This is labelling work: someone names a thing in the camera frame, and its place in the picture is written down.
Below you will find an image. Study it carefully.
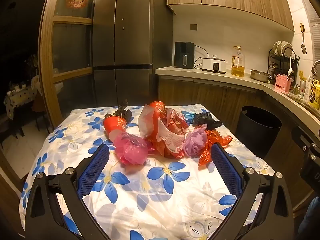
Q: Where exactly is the black dish rack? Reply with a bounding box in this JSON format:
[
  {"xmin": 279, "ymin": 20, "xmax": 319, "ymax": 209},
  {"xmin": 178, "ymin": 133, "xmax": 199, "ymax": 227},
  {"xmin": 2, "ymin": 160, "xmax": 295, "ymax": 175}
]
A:
[{"xmin": 269, "ymin": 41, "xmax": 300, "ymax": 85}]

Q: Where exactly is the pink utensil holder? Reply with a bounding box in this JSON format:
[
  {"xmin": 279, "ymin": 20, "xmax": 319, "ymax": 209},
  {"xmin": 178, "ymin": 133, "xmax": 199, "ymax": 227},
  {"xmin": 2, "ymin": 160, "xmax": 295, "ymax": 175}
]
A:
[{"xmin": 275, "ymin": 74, "xmax": 293, "ymax": 93}]

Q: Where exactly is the red paper cup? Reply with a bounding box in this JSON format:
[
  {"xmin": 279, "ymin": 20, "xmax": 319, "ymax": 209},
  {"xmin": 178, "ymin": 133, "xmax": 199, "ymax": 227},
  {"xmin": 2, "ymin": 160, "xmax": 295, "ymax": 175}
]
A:
[
  {"xmin": 103, "ymin": 115, "xmax": 127, "ymax": 142},
  {"xmin": 149, "ymin": 101, "xmax": 167, "ymax": 115}
]

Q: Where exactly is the table with dotted cloth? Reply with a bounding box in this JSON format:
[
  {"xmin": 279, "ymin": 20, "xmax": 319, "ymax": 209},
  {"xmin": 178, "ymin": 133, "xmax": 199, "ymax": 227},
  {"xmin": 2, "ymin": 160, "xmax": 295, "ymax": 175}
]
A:
[{"xmin": 4, "ymin": 75, "xmax": 40, "ymax": 120}]

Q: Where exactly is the orange red plastic bag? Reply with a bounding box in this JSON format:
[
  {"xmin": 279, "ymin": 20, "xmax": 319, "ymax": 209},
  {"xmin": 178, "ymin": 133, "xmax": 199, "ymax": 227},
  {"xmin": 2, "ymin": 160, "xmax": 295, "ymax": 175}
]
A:
[{"xmin": 199, "ymin": 130, "xmax": 233, "ymax": 166}]

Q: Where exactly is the white electric cooker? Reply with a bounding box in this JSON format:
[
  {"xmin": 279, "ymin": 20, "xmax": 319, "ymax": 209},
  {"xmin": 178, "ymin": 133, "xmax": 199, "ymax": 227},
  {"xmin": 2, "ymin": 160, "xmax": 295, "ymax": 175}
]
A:
[{"xmin": 201, "ymin": 55, "xmax": 227, "ymax": 74}]

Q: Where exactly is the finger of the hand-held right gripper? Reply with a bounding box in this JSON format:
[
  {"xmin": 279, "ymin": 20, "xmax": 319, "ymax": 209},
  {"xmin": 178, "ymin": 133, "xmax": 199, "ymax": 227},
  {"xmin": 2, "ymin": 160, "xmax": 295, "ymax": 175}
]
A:
[{"xmin": 291, "ymin": 125, "xmax": 320, "ymax": 180}]

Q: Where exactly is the black air fryer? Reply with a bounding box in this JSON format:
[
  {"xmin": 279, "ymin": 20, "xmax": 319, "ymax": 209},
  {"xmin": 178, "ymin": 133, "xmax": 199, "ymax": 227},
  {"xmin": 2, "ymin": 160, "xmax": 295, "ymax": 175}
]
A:
[{"xmin": 174, "ymin": 42, "xmax": 195, "ymax": 69}]

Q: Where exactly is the lilac plastic bag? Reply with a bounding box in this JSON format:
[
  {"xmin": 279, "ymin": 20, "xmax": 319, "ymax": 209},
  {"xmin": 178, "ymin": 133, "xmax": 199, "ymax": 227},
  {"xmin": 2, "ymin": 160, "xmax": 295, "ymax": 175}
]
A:
[{"xmin": 183, "ymin": 127, "xmax": 208, "ymax": 158}]

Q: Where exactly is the steel pot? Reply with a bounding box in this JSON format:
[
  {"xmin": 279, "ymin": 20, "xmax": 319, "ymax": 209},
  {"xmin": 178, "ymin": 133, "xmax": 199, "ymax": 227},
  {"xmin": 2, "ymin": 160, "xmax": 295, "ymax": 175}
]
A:
[{"xmin": 249, "ymin": 69, "xmax": 270, "ymax": 83}]

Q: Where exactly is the metal faucet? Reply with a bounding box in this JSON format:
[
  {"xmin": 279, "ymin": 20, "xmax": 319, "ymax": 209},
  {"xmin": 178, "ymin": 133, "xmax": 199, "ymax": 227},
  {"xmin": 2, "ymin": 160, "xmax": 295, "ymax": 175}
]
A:
[{"xmin": 311, "ymin": 60, "xmax": 320, "ymax": 80}]

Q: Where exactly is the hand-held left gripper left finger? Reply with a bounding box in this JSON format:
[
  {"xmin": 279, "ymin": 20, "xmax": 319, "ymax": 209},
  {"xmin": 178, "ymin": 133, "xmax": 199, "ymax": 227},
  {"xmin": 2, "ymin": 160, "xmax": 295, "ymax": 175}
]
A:
[{"xmin": 24, "ymin": 143, "xmax": 110, "ymax": 240}]

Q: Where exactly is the person's blue pants leg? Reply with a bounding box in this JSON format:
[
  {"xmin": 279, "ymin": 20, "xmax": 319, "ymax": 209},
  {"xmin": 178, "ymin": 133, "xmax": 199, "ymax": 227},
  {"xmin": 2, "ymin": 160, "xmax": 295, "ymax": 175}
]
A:
[{"xmin": 306, "ymin": 197, "xmax": 320, "ymax": 230}]

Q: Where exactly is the hot pink plastic bag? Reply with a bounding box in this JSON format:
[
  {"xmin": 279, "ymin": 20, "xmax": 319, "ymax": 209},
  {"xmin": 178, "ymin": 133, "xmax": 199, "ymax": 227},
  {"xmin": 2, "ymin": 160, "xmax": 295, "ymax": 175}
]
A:
[{"xmin": 114, "ymin": 132, "xmax": 150, "ymax": 165}]

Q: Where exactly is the blue floral tablecloth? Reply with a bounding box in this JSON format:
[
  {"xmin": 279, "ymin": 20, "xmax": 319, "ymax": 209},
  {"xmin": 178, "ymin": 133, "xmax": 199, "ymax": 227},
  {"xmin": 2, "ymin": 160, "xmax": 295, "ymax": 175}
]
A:
[{"xmin": 19, "ymin": 103, "xmax": 283, "ymax": 240}]

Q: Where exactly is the black trash bin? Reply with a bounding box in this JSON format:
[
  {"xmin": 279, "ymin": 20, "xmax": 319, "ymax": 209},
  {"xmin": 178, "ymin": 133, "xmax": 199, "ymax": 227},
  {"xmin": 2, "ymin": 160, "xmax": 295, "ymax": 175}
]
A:
[{"xmin": 235, "ymin": 106, "xmax": 282, "ymax": 160}]

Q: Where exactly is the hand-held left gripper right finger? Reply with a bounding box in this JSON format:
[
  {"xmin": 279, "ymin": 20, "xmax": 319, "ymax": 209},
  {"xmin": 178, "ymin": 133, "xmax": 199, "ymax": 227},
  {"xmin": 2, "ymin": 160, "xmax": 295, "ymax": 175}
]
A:
[{"xmin": 211, "ymin": 142, "xmax": 298, "ymax": 240}]

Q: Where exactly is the yellow container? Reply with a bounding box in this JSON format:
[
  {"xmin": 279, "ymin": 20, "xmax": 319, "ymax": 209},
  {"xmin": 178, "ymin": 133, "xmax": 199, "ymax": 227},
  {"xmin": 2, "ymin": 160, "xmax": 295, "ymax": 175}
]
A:
[{"xmin": 309, "ymin": 79, "xmax": 320, "ymax": 109}]

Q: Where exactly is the wooden glass door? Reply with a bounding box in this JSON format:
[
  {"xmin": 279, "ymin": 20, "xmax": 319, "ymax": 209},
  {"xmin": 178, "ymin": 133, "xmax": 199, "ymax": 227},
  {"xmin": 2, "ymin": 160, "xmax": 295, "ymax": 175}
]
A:
[{"xmin": 37, "ymin": 0, "xmax": 110, "ymax": 128}]

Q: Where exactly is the hanging metal spatula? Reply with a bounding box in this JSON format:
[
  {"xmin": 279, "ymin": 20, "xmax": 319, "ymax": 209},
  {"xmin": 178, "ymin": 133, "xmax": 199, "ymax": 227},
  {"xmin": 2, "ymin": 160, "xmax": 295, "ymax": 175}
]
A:
[{"xmin": 300, "ymin": 22, "xmax": 307, "ymax": 55}]

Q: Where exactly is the cooking oil bottle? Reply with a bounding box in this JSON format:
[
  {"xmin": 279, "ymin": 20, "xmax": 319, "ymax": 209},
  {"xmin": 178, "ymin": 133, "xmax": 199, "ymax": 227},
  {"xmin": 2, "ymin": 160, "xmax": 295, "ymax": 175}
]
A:
[{"xmin": 231, "ymin": 46, "xmax": 246, "ymax": 77}]

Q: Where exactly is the red and white printed bag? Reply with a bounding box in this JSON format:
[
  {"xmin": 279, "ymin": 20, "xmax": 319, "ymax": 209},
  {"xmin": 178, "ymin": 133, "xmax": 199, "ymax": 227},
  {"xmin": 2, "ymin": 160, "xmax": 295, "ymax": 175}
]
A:
[{"xmin": 137, "ymin": 104, "xmax": 190, "ymax": 159}]

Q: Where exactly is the grey refrigerator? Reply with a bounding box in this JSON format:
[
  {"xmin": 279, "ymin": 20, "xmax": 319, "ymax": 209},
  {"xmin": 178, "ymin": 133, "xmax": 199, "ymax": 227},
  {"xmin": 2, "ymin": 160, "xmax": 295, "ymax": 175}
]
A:
[{"xmin": 92, "ymin": 0, "xmax": 173, "ymax": 110}]

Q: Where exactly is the kitchen counter with wooden cabinets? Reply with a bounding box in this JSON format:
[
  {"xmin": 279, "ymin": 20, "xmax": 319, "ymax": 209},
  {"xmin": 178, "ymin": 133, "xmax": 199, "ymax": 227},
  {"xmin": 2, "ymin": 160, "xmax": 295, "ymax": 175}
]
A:
[{"xmin": 155, "ymin": 66, "xmax": 320, "ymax": 213}]

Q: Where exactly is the brownish black plastic bag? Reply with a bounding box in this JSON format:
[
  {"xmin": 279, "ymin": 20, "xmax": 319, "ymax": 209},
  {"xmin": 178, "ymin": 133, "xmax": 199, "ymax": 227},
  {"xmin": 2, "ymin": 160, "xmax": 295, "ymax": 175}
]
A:
[{"xmin": 105, "ymin": 99, "xmax": 132, "ymax": 125}]

